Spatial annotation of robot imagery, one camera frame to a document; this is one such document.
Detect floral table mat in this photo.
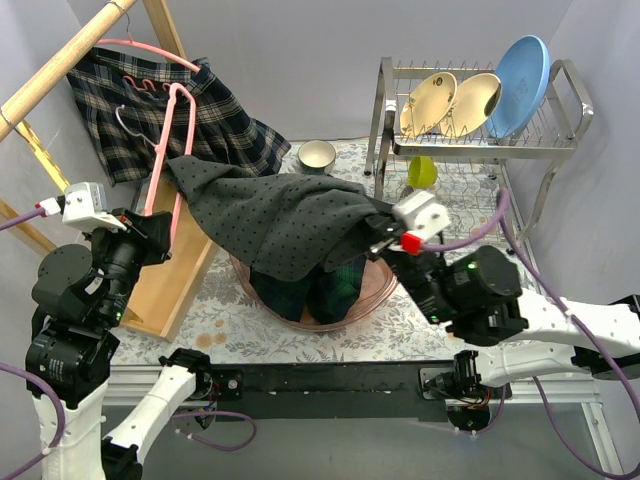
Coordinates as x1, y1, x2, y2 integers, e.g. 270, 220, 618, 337
109, 139, 559, 362

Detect grey dotted skirt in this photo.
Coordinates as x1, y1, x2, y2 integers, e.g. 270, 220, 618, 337
167, 156, 390, 281

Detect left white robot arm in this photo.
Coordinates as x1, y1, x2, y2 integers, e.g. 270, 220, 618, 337
25, 209, 213, 479

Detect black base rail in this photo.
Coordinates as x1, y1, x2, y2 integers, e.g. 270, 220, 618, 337
191, 360, 467, 422

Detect blue plate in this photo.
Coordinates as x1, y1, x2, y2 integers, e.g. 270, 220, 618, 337
486, 35, 551, 139

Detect navy beige plaid skirt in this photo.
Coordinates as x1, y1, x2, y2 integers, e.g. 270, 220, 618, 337
66, 48, 290, 185

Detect yellow hanger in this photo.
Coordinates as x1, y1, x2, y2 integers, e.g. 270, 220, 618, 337
17, 121, 70, 192

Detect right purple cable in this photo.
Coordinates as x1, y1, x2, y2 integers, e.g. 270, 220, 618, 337
419, 188, 640, 480

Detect cream plate right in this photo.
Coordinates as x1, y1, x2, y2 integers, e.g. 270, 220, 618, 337
439, 73, 502, 138

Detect green bowl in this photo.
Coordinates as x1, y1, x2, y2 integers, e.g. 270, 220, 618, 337
408, 156, 438, 189

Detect pink hanger with grey skirt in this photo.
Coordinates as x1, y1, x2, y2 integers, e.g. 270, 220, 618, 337
114, 82, 197, 241

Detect cream grey bowl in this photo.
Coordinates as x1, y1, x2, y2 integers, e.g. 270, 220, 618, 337
297, 140, 337, 175

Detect cream plate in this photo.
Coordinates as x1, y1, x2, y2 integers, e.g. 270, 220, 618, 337
400, 72, 458, 138
439, 73, 502, 138

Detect cream plate left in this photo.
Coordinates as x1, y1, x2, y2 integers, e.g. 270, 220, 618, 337
400, 72, 458, 138

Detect pink hanger with plaid skirt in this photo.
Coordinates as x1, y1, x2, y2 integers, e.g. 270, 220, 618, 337
95, 38, 207, 93

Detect wooden clothes rack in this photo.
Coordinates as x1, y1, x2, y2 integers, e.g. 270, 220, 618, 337
1, 1, 217, 342

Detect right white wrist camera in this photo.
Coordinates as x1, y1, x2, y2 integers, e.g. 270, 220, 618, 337
391, 190, 451, 255

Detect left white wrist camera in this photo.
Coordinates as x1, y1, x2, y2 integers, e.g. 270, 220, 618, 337
35, 182, 126, 233

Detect pink transparent basin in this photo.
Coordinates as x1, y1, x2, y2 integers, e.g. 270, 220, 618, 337
230, 256, 398, 333

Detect patterned bowl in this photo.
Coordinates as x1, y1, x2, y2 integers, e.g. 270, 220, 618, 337
400, 185, 413, 199

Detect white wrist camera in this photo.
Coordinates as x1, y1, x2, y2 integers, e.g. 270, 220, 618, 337
35, 182, 126, 233
391, 190, 451, 255

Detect steel dish rack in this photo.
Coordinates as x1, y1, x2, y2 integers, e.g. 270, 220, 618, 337
363, 55, 595, 256

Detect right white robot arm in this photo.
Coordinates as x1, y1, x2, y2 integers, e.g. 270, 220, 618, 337
366, 215, 639, 398

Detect green plaid skirt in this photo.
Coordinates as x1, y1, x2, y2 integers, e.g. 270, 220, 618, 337
250, 255, 367, 325

